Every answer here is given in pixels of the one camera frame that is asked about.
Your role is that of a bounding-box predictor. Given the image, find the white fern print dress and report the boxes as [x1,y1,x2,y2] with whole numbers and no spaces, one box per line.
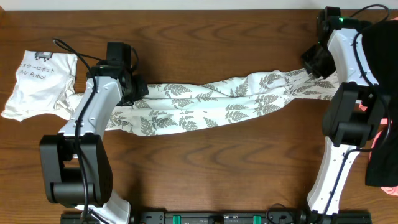
[55,68,341,137]

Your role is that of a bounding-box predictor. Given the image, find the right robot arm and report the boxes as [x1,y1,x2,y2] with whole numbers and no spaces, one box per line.
[295,7,397,223]

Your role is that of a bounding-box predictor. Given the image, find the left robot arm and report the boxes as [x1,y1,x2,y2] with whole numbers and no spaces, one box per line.
[39,65,149,223]

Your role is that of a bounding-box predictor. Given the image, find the black garment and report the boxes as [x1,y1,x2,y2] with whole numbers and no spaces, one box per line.
[360,19,398,187]

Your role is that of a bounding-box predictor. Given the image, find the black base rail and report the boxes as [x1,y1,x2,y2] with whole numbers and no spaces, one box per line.
[60,209,373,224]

